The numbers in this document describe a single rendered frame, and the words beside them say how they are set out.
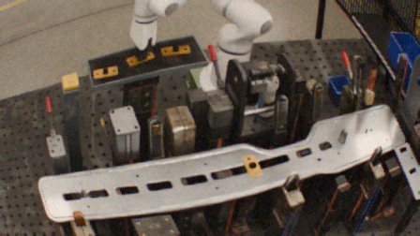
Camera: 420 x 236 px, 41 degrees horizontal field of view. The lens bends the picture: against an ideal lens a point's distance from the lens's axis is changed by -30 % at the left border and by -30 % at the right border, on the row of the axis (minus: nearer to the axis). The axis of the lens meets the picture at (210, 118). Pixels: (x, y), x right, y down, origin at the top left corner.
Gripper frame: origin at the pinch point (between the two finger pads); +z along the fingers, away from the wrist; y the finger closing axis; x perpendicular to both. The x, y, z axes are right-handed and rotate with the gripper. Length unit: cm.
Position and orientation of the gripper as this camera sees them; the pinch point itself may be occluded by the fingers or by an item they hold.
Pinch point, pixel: (141, 52)
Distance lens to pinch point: 218.5
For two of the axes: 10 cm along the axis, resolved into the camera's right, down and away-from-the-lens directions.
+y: 5.0, 6.5, -5.7
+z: -0.9, 6.9, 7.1
